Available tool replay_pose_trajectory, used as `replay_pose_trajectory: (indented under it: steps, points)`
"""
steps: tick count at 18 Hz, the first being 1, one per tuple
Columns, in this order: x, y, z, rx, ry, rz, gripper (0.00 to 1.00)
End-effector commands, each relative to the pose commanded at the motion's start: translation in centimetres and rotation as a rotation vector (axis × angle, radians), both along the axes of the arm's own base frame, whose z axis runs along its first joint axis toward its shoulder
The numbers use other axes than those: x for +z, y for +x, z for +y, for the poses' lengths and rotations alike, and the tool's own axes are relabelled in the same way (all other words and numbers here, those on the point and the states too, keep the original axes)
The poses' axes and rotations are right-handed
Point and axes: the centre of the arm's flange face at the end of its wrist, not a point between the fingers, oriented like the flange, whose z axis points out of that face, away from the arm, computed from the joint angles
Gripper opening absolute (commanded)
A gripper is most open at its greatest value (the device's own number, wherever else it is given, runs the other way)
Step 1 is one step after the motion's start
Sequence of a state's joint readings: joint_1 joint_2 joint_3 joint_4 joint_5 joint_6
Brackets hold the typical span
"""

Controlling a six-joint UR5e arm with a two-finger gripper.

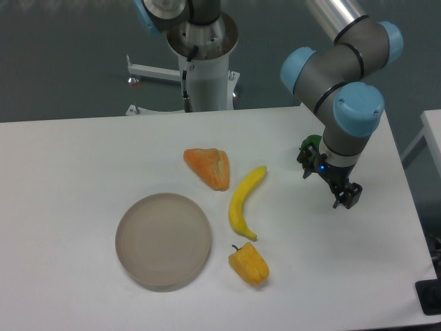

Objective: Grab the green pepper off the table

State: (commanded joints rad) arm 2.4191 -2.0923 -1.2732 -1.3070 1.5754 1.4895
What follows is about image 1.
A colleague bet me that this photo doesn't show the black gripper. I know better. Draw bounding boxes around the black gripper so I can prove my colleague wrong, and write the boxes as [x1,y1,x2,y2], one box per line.
[297,143,362,209]

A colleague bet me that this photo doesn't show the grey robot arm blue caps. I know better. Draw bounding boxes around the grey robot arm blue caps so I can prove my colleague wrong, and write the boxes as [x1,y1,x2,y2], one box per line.
[134,1,403,208]

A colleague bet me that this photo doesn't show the green pepper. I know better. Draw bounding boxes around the green pepper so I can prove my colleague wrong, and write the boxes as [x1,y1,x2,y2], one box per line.
[298,134,322,166]

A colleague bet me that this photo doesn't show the yellow bell pepper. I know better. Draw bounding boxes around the yellow bell pepper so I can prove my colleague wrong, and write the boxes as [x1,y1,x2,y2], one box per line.
[228,242,269,286]

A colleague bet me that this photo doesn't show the yellow banana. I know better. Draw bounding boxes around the yellow banana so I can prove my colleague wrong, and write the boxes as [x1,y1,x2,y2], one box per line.
[228,165,267,241]

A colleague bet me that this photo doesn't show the white side table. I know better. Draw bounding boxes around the white side table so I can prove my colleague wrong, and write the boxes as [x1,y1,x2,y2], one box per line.
[400,109,441,174]

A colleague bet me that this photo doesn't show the orange triangular bread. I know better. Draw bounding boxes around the orange triangular bread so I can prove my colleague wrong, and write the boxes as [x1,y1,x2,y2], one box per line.
[183,148,230,191]

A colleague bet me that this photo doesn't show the black box at edge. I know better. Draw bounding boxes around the black box at edge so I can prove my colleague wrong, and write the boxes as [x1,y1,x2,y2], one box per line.
[415,279,441,316]

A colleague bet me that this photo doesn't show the beige round plate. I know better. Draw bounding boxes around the beige round plate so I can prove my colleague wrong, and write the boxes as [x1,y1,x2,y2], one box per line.
[115,193,212,292]

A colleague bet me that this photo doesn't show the black pedestal cable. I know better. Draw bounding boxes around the black pedestal cable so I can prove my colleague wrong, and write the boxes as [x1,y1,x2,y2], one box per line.
[181,45,198,113]

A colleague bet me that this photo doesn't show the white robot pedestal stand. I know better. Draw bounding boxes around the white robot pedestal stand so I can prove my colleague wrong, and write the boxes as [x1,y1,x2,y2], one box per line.
[127,12,240,112]

